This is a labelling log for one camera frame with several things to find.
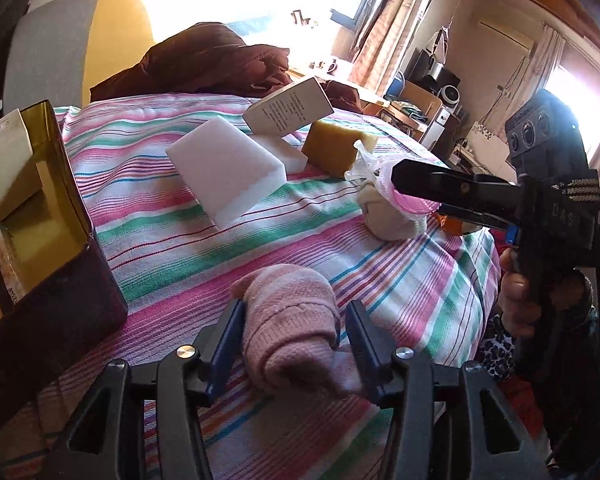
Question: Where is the person right hand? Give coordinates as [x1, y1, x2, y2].
[498, 248, 586, 338]

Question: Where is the pink knitted sock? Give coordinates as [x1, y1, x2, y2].
[230, 263, 366, 399]

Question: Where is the dark red tin box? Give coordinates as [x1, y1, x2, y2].
[0, 101, 128, 430]

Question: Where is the cream rolled sock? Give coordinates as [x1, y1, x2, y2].
[356, 182, 427, 242]

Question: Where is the thick yellow sponge block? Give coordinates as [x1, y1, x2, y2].
[301, 120, 379, 178]

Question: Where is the striped bed cloth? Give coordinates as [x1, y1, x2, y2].
[0, 94, 500, 479]

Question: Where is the patterned window curtain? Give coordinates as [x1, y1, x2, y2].
[350, 0, 427, 96]

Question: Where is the large white foam block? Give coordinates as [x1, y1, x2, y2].
[166, 117, 287, 229]

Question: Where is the maroon blanket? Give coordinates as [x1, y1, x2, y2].
[89, 20, 364, 115]

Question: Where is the grey yellow chair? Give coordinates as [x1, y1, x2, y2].
[3, 0, 154, 112]

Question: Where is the beige carton with text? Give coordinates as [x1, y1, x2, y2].
[242, 77, 334, 138]

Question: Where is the mug on windowsill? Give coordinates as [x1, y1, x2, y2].
[318, 58, 338, 75]

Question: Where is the wooden side table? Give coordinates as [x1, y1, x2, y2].
[376, 81, 443, 141]

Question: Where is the pink plastic bag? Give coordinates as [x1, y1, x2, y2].
[344, 140, 441, 220]

